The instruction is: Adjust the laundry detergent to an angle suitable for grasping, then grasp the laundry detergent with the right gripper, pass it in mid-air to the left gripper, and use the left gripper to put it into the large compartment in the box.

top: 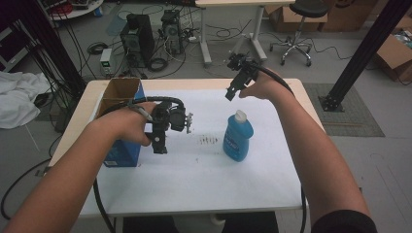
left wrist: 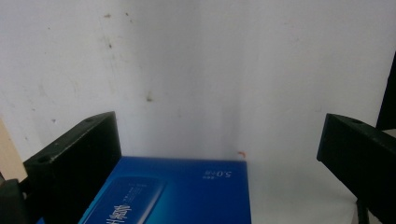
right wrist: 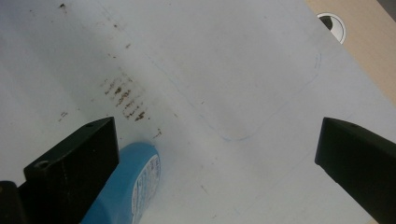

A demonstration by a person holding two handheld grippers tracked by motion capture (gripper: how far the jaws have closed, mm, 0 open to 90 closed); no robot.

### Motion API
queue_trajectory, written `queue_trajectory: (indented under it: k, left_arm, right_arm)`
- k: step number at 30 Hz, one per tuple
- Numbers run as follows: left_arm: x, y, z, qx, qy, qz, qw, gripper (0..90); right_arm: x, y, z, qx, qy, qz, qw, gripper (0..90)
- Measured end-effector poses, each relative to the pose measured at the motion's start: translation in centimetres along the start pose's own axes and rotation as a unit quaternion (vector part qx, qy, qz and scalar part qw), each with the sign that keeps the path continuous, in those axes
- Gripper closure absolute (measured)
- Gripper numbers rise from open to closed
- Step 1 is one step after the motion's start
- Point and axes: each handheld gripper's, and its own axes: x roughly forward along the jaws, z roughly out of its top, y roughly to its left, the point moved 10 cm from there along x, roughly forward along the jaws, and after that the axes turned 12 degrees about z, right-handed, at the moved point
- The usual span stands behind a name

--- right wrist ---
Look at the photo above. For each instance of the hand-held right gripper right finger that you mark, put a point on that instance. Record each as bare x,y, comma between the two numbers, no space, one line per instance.
361,161

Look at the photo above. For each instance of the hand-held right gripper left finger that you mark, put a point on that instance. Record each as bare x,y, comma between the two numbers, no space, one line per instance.
74,161

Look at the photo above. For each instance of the blue bottle with white label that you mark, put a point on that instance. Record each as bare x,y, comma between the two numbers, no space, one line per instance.
124,183

